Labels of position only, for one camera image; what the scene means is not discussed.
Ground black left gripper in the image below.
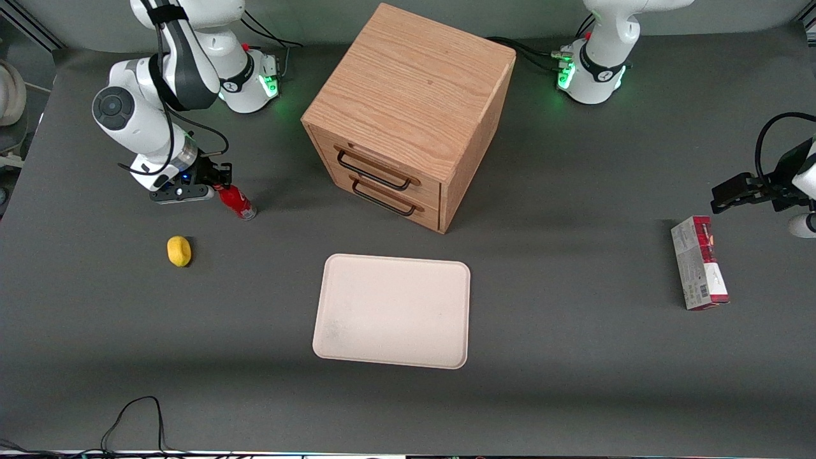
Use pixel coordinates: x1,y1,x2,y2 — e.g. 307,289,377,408
711,139,816,214

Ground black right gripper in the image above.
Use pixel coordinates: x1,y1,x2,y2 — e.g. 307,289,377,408
182,155,233,191

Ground red coke bottle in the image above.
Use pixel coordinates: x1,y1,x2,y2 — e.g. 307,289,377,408
215,184,258,221

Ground beige rectangular tray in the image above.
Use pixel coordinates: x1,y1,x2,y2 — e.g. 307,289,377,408
312,253,472,370

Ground grey and red carton box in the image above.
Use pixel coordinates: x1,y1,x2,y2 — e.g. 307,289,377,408
671,215,731,311

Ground yellow lemon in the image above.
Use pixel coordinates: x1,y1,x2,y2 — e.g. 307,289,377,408
167,236,193,268

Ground wooden drawer cabinet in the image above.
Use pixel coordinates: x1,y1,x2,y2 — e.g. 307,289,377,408
301,3,517,235

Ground white round background object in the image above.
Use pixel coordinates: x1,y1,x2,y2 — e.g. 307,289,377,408
0,59,28,128

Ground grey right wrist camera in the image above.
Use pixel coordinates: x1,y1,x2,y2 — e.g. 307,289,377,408
150,184,215,204

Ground black left arm wrist cable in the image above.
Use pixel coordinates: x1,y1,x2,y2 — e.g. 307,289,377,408
755,112,816,187

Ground black arm wrist cable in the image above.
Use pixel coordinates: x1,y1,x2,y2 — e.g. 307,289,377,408
755,112,816,187
118,0,230,177

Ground black right arm wrist cable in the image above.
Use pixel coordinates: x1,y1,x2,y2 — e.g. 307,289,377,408
118,0,230,177

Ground long black drawer handle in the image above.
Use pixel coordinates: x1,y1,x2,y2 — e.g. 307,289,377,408
335,148,412,192

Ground black left arm base cables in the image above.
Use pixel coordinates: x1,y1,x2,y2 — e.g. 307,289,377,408
486,11,597,72

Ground black looped floor cable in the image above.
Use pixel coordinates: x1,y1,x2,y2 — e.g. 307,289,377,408
0,396,211,457

